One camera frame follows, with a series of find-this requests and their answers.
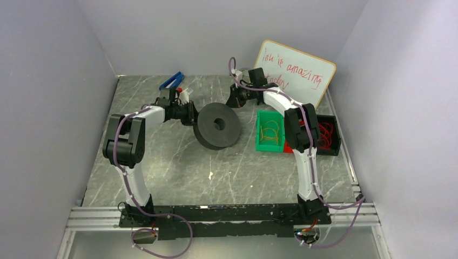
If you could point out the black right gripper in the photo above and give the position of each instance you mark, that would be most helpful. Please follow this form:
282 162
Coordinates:
233 97

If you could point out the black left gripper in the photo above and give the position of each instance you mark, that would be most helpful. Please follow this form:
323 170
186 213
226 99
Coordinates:
192 113

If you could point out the dark grey perforated spool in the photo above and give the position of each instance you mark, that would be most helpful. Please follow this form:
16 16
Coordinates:
218 126

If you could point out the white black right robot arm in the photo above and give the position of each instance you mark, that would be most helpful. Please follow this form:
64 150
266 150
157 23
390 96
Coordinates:
301 131

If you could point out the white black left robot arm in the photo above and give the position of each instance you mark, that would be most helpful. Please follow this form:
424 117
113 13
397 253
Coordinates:
125 145

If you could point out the blue and black stapler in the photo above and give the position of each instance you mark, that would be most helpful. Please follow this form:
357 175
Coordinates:
173 82

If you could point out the green plastic bin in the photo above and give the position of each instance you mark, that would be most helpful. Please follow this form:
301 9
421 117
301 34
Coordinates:
270 132

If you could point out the yellow framed whiteboard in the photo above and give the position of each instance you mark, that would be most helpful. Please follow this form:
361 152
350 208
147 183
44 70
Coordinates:
302 76

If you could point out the red plastic bin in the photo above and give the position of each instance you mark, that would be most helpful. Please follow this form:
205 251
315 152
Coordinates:
287 148

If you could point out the black plastic bin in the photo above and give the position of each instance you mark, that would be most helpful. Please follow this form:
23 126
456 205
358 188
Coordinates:
330 139

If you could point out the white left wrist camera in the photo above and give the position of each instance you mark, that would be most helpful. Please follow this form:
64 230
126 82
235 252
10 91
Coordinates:
184 94

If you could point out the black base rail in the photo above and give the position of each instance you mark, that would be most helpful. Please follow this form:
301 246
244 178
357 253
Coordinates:
279 219

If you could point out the aluminium frame rail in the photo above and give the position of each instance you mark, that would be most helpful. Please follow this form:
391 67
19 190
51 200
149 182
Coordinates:
94 219

